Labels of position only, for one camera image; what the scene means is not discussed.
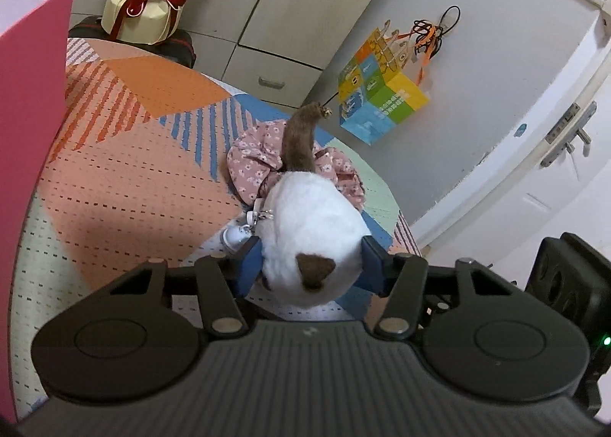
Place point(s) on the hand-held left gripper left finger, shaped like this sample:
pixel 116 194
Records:
pixel 248 270

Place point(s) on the white cat plush floral dress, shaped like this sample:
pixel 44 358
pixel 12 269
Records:
pixel 310 217

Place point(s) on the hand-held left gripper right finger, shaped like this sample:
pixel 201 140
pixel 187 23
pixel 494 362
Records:
pixel 374 265

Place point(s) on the black suitcase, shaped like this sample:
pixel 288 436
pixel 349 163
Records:
pixel 184 48

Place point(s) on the white door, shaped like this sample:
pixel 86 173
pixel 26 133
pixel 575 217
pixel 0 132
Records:
pixel 549 217

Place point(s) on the colourful paper gift bag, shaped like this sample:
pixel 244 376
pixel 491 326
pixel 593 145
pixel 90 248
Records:
pixel 382 98

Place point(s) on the small blue sticker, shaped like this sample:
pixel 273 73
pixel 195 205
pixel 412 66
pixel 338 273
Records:
pixel 520 130

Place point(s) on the colourful patterned table mat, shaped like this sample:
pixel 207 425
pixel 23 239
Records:
pixel 119 170

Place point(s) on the pink cardboard box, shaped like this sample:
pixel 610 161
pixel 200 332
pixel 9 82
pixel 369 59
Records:
pixel 24 131

